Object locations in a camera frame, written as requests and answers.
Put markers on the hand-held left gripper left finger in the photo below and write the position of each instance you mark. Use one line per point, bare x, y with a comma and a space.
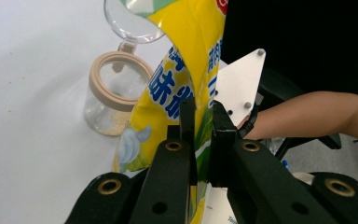
188, 121

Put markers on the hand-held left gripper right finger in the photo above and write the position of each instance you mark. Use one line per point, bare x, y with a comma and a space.
222, 149

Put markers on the yellow seasoning pouch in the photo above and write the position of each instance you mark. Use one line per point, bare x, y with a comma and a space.
192, 37

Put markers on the glass jar with beige rim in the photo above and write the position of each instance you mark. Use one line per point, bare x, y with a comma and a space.
98, 90

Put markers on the white box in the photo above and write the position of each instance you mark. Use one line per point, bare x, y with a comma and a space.
219, 205

